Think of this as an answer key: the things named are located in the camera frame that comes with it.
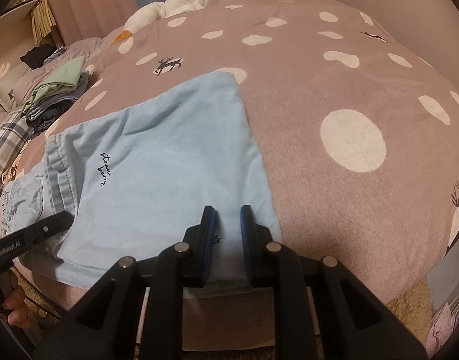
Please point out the lilac quilt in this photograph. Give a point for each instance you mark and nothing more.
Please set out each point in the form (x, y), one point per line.
(70, 50)

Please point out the white goose plush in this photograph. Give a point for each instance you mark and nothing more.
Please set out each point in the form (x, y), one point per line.
(184, 0)

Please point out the light blue strawberry pants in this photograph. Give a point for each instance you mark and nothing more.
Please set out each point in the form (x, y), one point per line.
(158, 180)

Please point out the pink dotted cloth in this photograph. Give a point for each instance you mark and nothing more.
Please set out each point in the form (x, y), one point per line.
(443, 322)

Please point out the pale green pillow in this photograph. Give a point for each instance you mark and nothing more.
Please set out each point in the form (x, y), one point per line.
(2, 90)

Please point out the white shelf unit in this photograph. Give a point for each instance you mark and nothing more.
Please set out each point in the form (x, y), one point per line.
(15, 3)

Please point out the dark folded garment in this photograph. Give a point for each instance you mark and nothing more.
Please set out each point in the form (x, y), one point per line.
(45, 120)

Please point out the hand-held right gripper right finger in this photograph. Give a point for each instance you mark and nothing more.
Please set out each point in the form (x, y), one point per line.
(246, 232)

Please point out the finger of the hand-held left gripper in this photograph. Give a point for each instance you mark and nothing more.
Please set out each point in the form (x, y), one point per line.
(45, 228)

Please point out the yellow pleated curtain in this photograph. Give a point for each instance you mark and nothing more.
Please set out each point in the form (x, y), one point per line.
(42, 18)

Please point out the green folded garment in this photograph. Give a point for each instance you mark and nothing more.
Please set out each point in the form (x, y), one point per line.
(60, 78)

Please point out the mauve polka dot blanket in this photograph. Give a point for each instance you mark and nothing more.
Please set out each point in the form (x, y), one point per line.
(327, 82)

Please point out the black garment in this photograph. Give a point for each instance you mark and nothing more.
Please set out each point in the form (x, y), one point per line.
(36, 54)

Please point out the blue plaid shirt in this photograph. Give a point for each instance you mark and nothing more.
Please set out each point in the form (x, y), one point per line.
(57, 53)

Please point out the pink curtain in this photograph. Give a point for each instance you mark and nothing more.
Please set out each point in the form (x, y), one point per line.
(90, 0)

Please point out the cartoon print cloth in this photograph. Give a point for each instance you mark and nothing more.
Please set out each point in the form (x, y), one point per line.
(10, 172)

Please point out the plaid pillow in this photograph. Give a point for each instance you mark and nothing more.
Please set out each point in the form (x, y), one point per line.
(4, 138)

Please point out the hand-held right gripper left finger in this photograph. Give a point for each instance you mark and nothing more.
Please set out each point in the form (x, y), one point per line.
(210, 232)

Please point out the person's left hand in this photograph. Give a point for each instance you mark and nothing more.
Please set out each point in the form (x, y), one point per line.
(15, 307)

